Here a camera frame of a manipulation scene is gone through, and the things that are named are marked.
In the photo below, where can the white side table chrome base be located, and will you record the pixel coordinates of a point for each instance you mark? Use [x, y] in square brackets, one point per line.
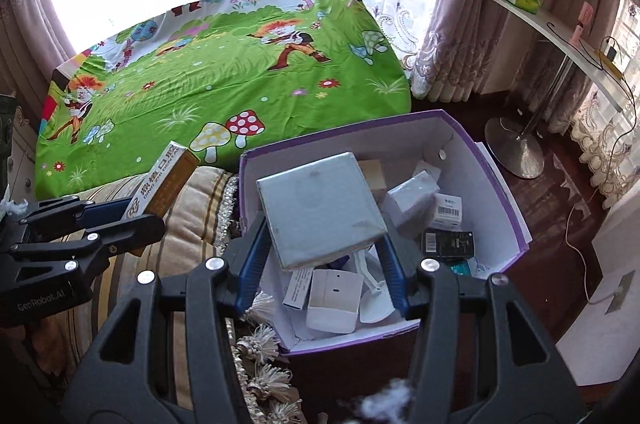
[550, 29]

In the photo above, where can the cream lace curtain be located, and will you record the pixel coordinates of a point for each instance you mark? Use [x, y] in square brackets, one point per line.
[610, 154]

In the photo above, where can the orange yellow carton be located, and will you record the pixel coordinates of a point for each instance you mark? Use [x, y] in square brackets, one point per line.
[167, 184]

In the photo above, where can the white cotton fluff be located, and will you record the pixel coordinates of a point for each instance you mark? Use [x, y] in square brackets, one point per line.
[385, 404]

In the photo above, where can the yellow device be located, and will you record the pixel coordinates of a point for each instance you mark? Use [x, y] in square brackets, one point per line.
[612, 61]

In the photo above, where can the grey socket plate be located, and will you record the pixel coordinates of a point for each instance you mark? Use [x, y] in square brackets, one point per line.
[620, 291]

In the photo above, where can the brown carton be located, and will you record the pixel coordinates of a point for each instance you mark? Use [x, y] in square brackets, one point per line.
[372, 174]

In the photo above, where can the silver carton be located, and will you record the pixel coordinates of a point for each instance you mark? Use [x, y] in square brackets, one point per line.
[320, 209]

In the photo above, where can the pink comb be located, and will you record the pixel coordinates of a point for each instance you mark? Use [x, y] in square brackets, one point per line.
[584, 16]

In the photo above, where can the white carton with barcode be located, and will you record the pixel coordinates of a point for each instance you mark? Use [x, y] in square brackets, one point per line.
[447, 211]

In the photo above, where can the white cube carton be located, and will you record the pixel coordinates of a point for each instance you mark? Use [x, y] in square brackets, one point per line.
[415, 201]

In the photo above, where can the teal white carton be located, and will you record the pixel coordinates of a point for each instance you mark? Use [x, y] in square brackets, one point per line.
[462, 268]

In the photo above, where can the cream carved dresser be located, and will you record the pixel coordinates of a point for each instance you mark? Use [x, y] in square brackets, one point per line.
[30, 154]

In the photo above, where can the purple cardboard box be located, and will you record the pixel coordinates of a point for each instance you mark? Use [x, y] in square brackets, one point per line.
[480, 184]

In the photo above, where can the striped beige cushion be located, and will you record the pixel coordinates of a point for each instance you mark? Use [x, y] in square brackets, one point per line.
[195, 229]

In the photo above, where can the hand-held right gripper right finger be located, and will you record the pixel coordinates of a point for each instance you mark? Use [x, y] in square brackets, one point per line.
[392, 274]

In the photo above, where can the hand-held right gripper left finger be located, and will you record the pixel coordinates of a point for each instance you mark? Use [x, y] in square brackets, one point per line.
[250, 254]

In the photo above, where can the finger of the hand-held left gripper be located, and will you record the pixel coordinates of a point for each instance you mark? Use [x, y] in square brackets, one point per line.
[125, 231]
[102, 210]

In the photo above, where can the green cartoon printed bed sheet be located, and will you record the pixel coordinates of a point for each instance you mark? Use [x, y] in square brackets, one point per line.
[225, 79]

